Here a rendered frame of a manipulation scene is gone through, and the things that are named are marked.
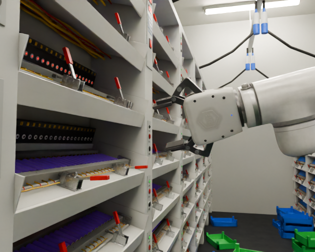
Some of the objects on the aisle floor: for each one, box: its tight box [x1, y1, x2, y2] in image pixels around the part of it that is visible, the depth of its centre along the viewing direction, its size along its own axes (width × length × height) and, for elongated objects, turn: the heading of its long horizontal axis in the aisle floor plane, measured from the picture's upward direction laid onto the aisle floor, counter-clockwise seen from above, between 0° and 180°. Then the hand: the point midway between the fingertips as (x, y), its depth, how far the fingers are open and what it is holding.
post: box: [91, 0, 152, 252], centre depth 103 cm, size 20×9×174 cm
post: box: [152, 21, 183, 252], centre depth 171 cm, size 20×9×174 cm
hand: (164, 126), depth 60 cm, fingers open, 8 cm apart
